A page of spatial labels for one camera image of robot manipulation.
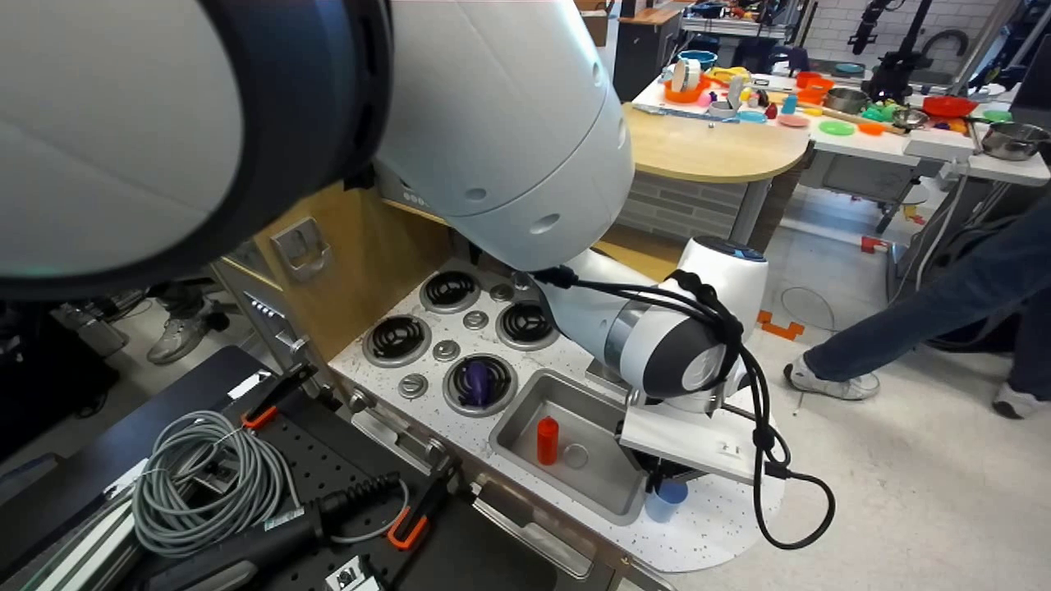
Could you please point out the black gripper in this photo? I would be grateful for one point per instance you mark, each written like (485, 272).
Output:
(672, 471)

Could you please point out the white cylindrical bin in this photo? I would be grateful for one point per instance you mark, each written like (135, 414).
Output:
(726, 279)

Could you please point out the grey sink basin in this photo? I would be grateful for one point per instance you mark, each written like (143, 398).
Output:
(592, 455)

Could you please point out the orange floor bracket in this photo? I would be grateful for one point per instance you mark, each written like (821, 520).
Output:
(778, 326)

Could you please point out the white toy kitchen sink stove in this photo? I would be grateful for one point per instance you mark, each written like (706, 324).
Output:
(701, 535)

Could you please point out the metal bowl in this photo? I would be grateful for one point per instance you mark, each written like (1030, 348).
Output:
(1013, 142)

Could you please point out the red plastic bowl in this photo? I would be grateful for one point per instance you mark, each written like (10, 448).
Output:
(946, 107)

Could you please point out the grey background desk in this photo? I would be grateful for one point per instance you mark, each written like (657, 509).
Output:
(987, 167)

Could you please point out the large orange clamp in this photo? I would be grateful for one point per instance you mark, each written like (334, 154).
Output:
(407, 529)

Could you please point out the light blue plastic cup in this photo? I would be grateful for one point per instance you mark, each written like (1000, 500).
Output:
(667, 498)

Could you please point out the grey stove knob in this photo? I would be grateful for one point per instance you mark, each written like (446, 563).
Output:
(446, 348)
(473, 320)
(412, 384)
(501, 289)

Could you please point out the tall wooden toy kitchen cabinet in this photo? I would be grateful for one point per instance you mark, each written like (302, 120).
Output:
(361, 265)

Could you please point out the long rounded wooden shelf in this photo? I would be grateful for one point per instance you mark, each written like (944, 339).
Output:
(701, 149)

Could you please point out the white sneaker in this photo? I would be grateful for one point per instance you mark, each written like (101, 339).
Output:
(832, 383)

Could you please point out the silver wrist camera block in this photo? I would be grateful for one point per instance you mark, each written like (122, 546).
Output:
(692, 441)

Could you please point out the orange plastic bowl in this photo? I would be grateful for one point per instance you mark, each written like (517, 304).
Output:
(816, 86)

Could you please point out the person leg in jeans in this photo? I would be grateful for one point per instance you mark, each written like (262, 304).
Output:
(939, 297)

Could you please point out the green plastic plate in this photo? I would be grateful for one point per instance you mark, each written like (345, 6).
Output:
(838, 128)

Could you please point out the grey sneaker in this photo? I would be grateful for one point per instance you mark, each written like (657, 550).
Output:
(1024, 400)

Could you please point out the black perforated robot platform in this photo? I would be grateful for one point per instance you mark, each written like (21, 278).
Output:
(165, 462)

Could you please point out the red plastic cylinder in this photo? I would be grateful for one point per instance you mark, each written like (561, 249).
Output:
(545, 441)

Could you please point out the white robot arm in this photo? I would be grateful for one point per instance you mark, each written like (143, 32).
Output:
(494, 110)

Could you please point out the small orange clamp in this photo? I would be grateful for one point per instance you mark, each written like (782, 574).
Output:
(262, 417)

